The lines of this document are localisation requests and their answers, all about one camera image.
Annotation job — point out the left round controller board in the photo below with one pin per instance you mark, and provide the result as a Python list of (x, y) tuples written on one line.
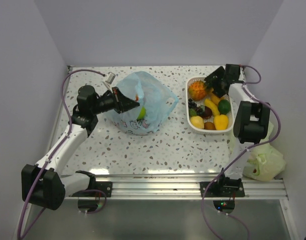
[(89, 206)]

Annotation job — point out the orange fake pineapple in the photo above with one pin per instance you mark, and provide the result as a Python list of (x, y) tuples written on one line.
[(197, 90)]

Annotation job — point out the right round controller board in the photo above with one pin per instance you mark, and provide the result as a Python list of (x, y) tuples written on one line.
[(225, 206)]

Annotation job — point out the white perforated plastic basket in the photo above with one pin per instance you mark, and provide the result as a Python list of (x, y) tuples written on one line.
[(201, 103)]

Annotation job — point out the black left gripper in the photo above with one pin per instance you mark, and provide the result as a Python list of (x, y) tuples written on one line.
[(121, 103)]

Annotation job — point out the bright green fake apple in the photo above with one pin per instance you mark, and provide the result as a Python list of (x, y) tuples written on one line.
[(142, 114)]

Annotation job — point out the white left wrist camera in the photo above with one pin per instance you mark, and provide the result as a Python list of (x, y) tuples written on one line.
[(109, 80)]

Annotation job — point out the dark purple fake grapes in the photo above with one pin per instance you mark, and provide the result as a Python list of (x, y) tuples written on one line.
[(194, 109)]

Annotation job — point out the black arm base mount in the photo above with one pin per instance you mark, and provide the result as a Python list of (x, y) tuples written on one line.
[(226, 187)]

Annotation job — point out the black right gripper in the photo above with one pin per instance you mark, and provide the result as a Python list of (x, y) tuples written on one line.
[(220, 73)]

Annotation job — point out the aluminium front rail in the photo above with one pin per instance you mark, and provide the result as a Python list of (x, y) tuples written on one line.
[(186, 186)]

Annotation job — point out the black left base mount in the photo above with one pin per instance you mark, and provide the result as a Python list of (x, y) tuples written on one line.
[(103, 187)]

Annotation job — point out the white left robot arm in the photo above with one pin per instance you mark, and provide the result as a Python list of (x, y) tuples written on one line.
[(41, 183)]

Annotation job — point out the pale green plastic bag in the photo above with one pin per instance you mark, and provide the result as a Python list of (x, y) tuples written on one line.
[(261, 163)]

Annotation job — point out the yellow fake banana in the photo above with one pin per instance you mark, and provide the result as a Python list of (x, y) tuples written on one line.
[(212, 103)]

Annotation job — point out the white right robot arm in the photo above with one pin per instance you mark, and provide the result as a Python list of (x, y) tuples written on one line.
[(252, 118)]

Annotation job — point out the light blue plastic bag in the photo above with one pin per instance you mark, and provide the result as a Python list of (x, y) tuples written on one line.
[(157, 98)]

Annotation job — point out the dark brown fake mangosteen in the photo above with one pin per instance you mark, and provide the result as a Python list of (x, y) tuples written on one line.
[(206, 113)]

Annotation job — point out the dark green fake lime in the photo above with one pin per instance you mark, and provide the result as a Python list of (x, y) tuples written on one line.
[(224, 107)]

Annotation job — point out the brown fake kiwi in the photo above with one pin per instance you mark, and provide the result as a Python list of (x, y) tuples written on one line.
[(209, 126)]

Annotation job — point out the round controller board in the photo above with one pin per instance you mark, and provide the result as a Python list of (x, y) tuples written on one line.
[(89, 206), (225, 206)]

